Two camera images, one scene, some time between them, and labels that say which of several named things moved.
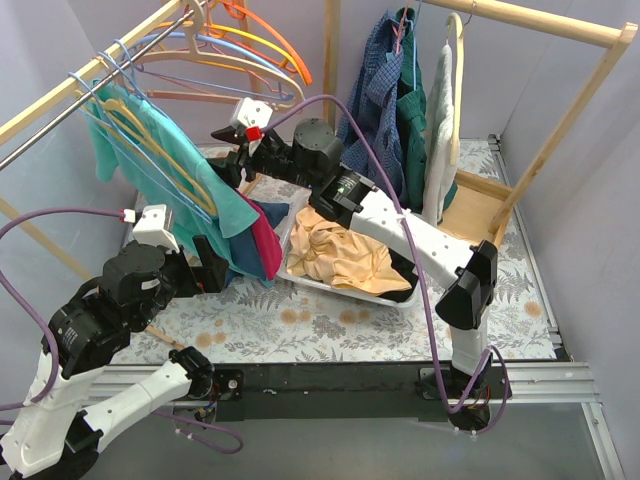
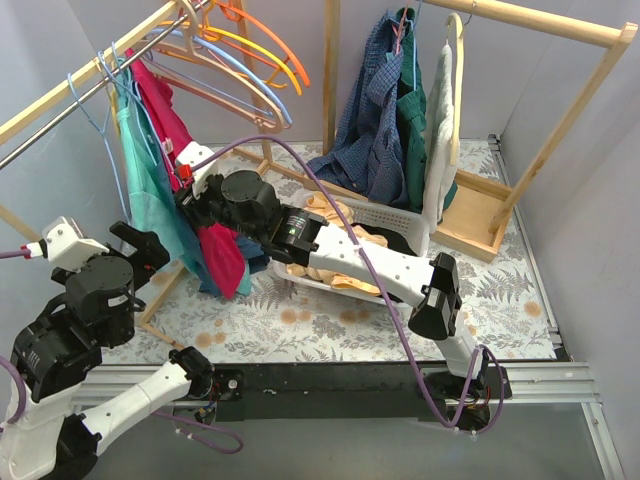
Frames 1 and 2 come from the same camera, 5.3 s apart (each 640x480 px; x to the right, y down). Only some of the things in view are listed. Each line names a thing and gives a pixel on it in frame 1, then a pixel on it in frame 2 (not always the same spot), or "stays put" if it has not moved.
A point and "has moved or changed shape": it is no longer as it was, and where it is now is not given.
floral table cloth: (268, 321) stays put
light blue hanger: (218, 44) to (227, 57)
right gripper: (238, 159) to (189, 205)
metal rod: (89, 93) stays put
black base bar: (261, 392) stays put
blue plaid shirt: (376, 100) stays put
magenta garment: (269, 239) has moved or changed shape
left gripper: (201, 266) to (145, 255)
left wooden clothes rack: (12, 126) stays put
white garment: (440, 159) stays put
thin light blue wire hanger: (151, 129) to (100, 130)
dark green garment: (411, 117) stays put
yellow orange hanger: (215, 30) to (213, 34)
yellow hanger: (113, 112) to (113, 100)
